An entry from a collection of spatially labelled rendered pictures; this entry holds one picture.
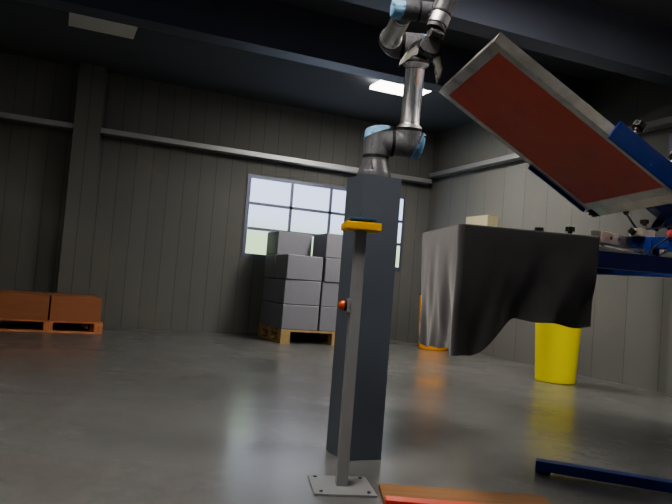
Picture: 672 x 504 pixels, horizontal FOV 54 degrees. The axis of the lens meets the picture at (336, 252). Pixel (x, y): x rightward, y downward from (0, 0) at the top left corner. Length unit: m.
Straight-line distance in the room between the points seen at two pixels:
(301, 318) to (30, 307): 2.91
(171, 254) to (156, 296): 0.55
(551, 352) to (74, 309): 4.81
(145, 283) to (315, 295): 2.13
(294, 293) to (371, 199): 5.06
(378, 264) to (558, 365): 3.70
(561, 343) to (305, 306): 3.05
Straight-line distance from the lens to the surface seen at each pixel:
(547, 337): 6.30
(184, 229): 8.60
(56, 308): 7.51
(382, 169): 2.87
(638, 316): 6.82
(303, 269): 7.82
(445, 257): 2.29
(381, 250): 2.82
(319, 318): 7.94
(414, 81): 2.98
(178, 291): 8.59
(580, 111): 2.31
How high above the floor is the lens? 0.72
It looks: 3 degrees up
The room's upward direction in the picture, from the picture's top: 5 degrees clockwise
